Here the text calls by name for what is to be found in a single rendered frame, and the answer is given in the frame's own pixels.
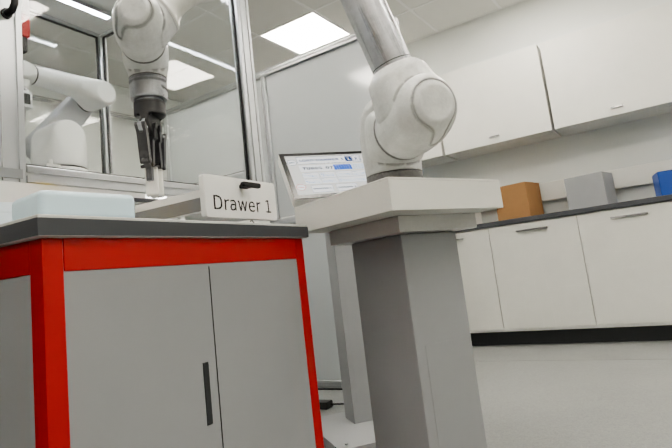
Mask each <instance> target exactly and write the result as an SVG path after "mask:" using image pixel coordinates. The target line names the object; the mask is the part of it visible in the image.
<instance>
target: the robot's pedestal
mask: <svg viewBox="0 0 672 448"><path fill-rule="evenodd" d="M476 227H477V224H476V217H475V213H455V214H427V215H399V216H394V217H389V218H385V219H381V220H377V221H372V222H368V223H364V224H360V225H355V226H351V227H347V228H343V229H338V230H334V231H330V232H329V235H330V244H331V246H338V245H351V244H352V251H353V259H354V268H355V276H356V284H357V293H358V301H359V309H360V318H361V326H362V334H363V343H364V351H365V359H366V368H367V376H368V384H369V393H370V401H371V409H372V417H373V426H374V434H375V442H376V448H487V441H486V435H485V428H484V421H483V415H482V408H481V401H480V395H479V388H478V381H477V374H476V368H475V361H474V354H473V348H472V341H471V334H470V328H469V321H468V314H467V308H466V301H465V294H464V288H463V281H462V274H461V268H460V261H459V254H458V248H457V241H456V234H455V231H461V230H467V229H472V228H476Z"/></svg>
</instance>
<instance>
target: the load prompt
mask: <svg viewBox="0 0 672 448"><path fill-rule="evenodd" d="M295 158H296V161H297V163H298V164H318V163H340V162H362V161H361V159H360V157H359V155H342V156H317V157H295Z"/></svg>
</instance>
